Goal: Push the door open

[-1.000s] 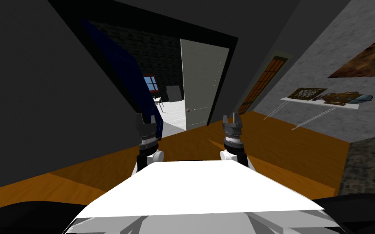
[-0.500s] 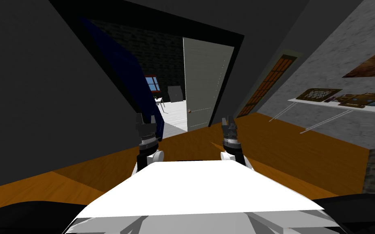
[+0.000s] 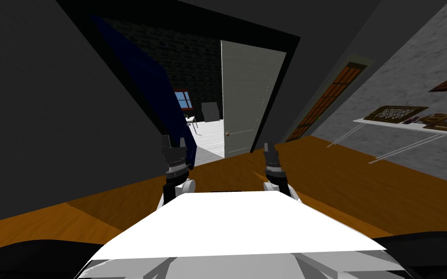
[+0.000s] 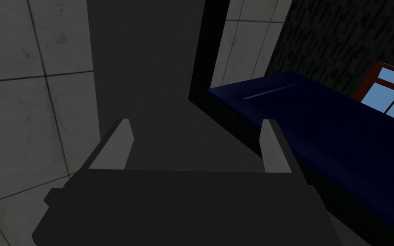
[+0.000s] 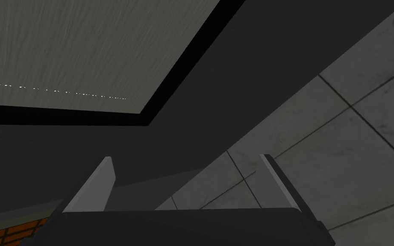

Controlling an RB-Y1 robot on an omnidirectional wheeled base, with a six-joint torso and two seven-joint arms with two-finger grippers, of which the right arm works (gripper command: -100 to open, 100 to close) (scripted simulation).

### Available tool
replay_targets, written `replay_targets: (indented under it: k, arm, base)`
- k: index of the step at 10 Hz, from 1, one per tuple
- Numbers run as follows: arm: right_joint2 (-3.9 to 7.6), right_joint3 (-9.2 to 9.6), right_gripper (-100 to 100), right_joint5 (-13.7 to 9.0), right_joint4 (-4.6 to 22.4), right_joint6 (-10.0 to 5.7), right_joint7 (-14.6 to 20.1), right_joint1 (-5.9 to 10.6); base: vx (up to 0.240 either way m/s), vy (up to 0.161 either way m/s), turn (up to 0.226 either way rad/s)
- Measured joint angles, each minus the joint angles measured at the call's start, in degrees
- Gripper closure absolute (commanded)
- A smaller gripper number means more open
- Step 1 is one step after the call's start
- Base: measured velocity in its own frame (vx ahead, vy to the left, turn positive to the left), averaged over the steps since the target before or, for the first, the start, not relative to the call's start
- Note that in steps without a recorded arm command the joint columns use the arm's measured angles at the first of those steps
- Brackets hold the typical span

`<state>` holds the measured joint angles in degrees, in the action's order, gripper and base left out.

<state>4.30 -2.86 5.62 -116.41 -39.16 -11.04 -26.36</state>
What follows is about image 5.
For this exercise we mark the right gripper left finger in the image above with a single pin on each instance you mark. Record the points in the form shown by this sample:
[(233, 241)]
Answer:
[(94, 191)]

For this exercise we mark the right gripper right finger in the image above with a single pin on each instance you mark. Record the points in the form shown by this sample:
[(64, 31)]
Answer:
[(286, 191)]

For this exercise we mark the grey wood-grain door leaf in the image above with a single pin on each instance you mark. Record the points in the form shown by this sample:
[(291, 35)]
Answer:
[(63, 48)]

